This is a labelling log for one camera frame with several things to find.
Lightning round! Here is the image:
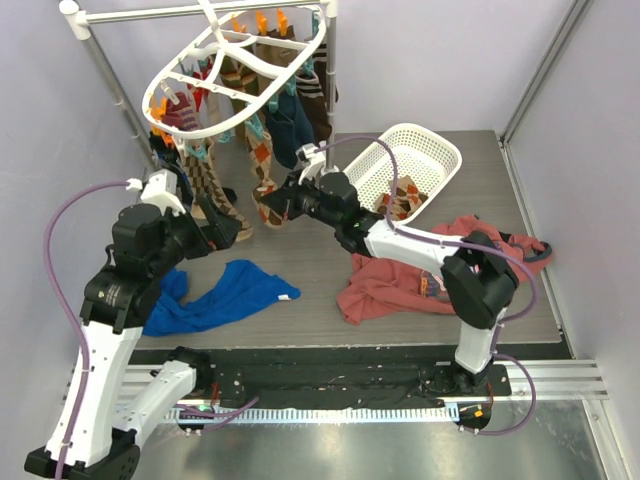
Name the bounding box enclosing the brown argyle sock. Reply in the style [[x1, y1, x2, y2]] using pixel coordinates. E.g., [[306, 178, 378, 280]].
[[182, 138, 253, 242]]

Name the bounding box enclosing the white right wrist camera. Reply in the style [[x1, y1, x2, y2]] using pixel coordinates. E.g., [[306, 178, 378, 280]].
[[296, 143, 326, 185]]

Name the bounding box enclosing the orange argyle sock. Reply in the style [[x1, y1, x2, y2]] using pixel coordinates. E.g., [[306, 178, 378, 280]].
[[245, 129, 286, 229], [374, 175, 429, 221]]

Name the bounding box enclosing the blue cloth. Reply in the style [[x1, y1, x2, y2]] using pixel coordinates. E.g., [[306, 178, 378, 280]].
[[143, 259, 301, 337]]

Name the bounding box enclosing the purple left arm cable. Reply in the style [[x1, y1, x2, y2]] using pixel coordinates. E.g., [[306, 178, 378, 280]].
[[42, 180, 141, 480]]

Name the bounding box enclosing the maroon purple striped sock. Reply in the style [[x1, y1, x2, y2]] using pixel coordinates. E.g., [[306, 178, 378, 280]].
[[162, 92, 201, 131]]

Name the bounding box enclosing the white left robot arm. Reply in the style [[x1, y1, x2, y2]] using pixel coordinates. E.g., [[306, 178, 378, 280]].
[[24, 194, 241, 479]]

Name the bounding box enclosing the white metal drying rack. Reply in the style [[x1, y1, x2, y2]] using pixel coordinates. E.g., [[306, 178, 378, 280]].
[[59, 1, 338, 148]]

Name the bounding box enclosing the white clip sock hanger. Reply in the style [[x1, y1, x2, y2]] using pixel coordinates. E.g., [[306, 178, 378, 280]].
[[142, 1, 335, 147]]

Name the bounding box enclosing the red t-shirt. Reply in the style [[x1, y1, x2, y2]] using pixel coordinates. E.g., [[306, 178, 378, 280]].
[[336, 215, 552, 325]]

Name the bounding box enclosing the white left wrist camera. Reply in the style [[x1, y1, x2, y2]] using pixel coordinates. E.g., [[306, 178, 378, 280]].
[[126, 169, 187, 216]]

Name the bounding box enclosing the navy blue sock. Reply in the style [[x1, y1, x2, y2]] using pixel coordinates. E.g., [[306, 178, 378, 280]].
[[264, 92, 315, 169]]

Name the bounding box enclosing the white perforated plastic basket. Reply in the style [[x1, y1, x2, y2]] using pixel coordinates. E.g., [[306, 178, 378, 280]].
[[344, 123, 462, 225]]

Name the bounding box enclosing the black blue sport sock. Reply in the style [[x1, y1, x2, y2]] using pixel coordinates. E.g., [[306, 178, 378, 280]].
[[149, 132, 194, 207]]

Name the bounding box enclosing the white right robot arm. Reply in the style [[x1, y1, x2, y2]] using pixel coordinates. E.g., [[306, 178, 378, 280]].
[[260, 171, 519, 395]]

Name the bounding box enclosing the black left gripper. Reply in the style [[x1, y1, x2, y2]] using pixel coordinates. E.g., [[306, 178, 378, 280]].
[[150, 193, 242, 277]]

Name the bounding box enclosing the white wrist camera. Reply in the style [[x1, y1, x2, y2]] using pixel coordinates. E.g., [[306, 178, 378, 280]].
[[296, 143, 326, 185], [126, 169, 187, 216]]

